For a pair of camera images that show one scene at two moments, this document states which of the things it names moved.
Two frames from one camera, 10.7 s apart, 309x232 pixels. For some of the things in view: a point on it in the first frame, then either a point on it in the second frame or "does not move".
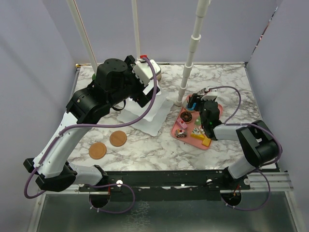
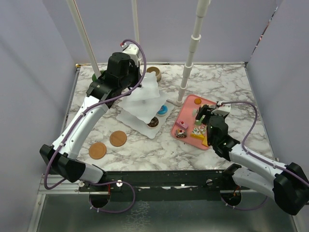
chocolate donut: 186,116 -> 154,123
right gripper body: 200,105 -> 207,111
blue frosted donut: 191,109 -> 162,110
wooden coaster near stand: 118,138 does not move
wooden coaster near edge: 97,150 does not move
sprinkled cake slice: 198,132 does not move
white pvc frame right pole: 201,10 does not move
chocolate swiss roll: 181,133 does not move
